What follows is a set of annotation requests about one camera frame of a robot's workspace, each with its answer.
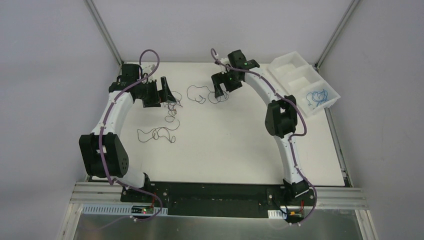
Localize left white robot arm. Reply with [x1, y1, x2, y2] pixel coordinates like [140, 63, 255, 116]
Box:
[78, 63, 177, 203]

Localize right corner aluminium post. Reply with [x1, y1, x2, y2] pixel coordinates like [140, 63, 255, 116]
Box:
[314, 0, 362, 72]

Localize blue wire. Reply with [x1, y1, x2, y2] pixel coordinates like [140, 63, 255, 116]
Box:
[312, 88, 330, 108]
[305, 91, 320, 108]

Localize right white cable duct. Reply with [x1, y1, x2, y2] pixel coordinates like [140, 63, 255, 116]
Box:
[267, 209, 287, 220]

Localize white compartment tray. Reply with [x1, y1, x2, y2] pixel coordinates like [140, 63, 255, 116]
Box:
[266, 51, 341, 118]

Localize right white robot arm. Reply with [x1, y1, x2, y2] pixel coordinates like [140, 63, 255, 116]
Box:
[210, 48, 312, 205]

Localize aluminium frame rail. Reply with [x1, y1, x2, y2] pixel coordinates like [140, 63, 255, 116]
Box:
[70, 182, 369, 210]

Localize left corner aluminium post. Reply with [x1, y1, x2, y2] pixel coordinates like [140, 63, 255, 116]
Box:
[84, 0, 124, 66]

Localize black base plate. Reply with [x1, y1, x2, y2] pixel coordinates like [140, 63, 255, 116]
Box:
[120, 181, 316, 219]

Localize left white cable duct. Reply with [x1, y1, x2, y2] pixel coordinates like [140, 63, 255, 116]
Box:
[81, 204, 168, 217]

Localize white cable duct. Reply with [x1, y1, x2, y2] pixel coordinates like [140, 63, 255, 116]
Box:
[267, 209, 287, 220]
[81, 204, 168, 217]

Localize black wire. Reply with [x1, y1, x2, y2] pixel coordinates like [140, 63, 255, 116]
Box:
[186, 85, 230, 105]
[137, 115, 181, 144]
[163, 91, 184, 117]

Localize corner aluminium post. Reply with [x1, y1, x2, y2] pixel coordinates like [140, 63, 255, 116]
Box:
[314, 0, 362, 72]
[84, 0, 124, 66]

